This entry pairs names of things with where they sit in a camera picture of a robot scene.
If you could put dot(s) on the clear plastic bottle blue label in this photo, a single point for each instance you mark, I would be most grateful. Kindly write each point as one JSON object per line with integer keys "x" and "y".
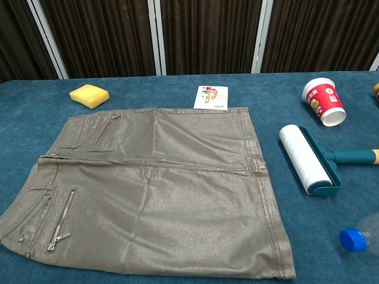
{"x": 352, "y": 240}

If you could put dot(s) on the yellow sponge block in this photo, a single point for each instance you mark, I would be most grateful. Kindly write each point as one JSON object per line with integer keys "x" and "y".
{"x": 89, "y": 95}

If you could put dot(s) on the white printed paper card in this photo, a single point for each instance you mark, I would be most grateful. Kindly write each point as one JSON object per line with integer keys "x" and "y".
{"x": 211, "y": 97}

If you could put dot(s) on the red and white paper cup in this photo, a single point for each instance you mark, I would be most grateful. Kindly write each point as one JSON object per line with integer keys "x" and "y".
{"x": 324, "y": 99}

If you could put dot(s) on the blue velvet table cover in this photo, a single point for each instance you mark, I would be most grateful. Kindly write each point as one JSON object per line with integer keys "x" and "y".
{"x": 319, "y": 225}

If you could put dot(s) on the dark fabric screen panel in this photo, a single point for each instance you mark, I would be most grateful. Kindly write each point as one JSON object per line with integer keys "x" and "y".
{"x": 17, "y": 38}
{"x": 103, "y": 35}
{"x": 207, "y": 35}
{"x": 319, "y": 32}

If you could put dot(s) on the shiny taupe zippered skirt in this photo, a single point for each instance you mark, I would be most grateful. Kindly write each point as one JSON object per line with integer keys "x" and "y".
{"x": 165, "y": 189}

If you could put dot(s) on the brown Costa coffee bottle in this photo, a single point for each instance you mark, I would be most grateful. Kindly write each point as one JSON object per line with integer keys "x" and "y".
{"x": 376, "y": 94}

